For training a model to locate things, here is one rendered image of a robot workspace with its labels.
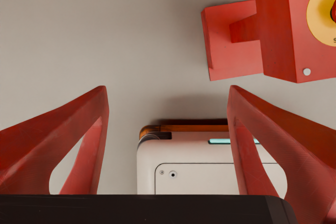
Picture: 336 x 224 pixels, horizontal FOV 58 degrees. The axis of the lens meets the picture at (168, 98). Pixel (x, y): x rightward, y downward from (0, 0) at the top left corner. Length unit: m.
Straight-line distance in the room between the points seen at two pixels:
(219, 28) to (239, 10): 0.08
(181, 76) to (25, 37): 0.58
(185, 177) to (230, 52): 0.42
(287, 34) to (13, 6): 1.04
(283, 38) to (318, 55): 0.04
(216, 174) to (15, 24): 0.87
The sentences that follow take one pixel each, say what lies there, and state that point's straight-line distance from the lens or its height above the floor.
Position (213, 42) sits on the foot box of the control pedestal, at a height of 0.12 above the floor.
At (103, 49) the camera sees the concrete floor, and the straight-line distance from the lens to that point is 1.14.
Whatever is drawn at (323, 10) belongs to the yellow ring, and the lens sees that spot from 0.38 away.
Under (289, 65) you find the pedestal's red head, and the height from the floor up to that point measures 0.76.
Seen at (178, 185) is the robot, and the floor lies 0.28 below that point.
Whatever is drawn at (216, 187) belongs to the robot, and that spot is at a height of 0.28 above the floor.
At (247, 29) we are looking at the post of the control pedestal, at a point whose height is 0.34.
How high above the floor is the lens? 1.12
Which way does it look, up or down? 81 degrees down
